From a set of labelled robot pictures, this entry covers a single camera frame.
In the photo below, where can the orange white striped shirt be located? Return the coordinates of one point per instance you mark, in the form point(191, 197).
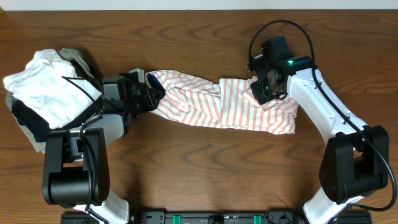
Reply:
point(230, 103)

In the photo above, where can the white folded shirt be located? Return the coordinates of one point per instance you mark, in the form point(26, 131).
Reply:
point(49, 86)

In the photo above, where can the beige folded garment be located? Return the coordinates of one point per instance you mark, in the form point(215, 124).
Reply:
point(83, 73)

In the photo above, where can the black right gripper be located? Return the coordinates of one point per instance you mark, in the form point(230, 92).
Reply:
point(260, 96)

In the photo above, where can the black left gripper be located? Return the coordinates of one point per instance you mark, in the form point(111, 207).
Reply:
point(144, 94)

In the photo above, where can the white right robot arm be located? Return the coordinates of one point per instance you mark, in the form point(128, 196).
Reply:
point(355, 161)

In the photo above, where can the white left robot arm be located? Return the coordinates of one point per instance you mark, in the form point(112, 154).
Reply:
point(76, 170)

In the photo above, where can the black folded garment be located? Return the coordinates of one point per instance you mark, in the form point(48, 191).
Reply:
point(36, 125)

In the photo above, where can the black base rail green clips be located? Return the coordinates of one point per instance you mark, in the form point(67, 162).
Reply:
point(270, 217)

